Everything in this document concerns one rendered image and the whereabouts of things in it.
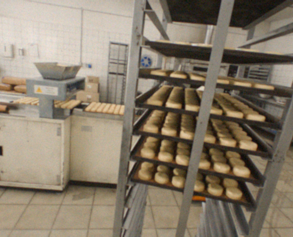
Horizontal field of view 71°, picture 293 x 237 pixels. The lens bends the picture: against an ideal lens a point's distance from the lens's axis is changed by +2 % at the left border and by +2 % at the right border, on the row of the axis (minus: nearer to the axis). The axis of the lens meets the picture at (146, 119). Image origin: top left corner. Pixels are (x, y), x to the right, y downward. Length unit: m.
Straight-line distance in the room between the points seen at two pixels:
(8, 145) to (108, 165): 0.98
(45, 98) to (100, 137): 0.65
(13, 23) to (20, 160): 4.81
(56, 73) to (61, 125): 0.48
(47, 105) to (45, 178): 0.76
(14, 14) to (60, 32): 1.15
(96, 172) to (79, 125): 0.56
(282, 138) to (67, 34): 5.93
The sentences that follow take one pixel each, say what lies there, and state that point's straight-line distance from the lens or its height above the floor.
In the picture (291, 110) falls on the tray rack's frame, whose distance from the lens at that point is 0.67.
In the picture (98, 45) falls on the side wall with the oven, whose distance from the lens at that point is 6.10.
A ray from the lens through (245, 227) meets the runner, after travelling 0.84.
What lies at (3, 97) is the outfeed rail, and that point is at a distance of 2.80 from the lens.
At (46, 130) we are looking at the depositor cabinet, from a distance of 2.13.
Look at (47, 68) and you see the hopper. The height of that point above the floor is 1.28.
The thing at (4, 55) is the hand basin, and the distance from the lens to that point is 6.64.
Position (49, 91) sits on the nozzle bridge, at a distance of 2.00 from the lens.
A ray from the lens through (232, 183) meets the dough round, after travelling 0.83.
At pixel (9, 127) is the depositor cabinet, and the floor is 0.71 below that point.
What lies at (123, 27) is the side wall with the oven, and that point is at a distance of 6.12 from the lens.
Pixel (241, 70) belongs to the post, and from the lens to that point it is 1.24.
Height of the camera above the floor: 1.45
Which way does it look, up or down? 16 degrees down
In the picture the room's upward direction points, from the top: 7 degrees clockwise
